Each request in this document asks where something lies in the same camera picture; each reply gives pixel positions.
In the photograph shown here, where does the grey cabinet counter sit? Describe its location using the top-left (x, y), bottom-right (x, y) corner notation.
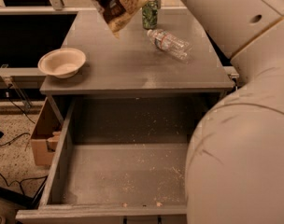
top-left (40, 8), bottom-right (234, 98)

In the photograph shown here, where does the cardboard box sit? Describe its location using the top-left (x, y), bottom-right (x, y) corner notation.
top-left (30, 99), bottom-right (62, 166)

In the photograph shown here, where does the white paper bowl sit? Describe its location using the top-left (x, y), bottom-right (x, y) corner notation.
top-left (37, 48), bottom-right (86, 78)

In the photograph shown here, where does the grey metal rail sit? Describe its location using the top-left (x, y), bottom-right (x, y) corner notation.
top-left (0, 68), bottom-right (46, 89)

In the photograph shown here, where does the black floor cable left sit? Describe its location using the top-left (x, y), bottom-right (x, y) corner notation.
top-left (0, 132), bottom-right (49, 203)

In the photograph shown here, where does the green soda can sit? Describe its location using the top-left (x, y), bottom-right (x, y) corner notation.
top-left (142, 0), bottom-right (158, 30)

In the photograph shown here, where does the grey open drawer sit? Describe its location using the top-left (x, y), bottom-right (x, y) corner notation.
top-left (17, 96), bottom-right (207, 224)

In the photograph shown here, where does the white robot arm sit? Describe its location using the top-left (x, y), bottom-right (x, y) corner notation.
top-left (181, 0), bottom-right (284, 224)

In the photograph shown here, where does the clear plastic water bottle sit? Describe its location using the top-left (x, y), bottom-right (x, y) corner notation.
top-left (147, 29), bottom-right (192, 62)

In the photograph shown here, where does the brown chip bag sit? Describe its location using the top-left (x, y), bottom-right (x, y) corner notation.
top-left (92, 0), bottom-right (149, 37)

